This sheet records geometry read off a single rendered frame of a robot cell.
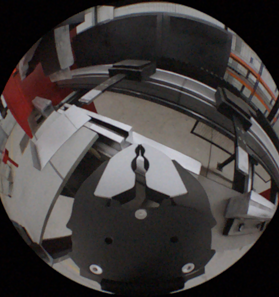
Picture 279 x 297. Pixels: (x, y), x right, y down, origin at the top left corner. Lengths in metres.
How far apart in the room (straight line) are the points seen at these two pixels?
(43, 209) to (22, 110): 0.93
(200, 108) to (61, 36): 0.37
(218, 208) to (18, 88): 1.29
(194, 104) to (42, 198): 0.42
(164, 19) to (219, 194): 0.73
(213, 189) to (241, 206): 0.11
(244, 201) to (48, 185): 0.38
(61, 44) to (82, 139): 0.15
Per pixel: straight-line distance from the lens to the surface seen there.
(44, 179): 0.19
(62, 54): 0.15
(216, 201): 0.31
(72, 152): 0.16
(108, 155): 0.17
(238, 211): 0.30
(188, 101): 0.34
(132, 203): 0.21
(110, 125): 0.17
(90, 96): 0.24
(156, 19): 0.64
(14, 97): 1.04
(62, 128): 0.21
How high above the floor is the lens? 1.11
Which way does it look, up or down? 60 degrees down
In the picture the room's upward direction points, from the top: straight up
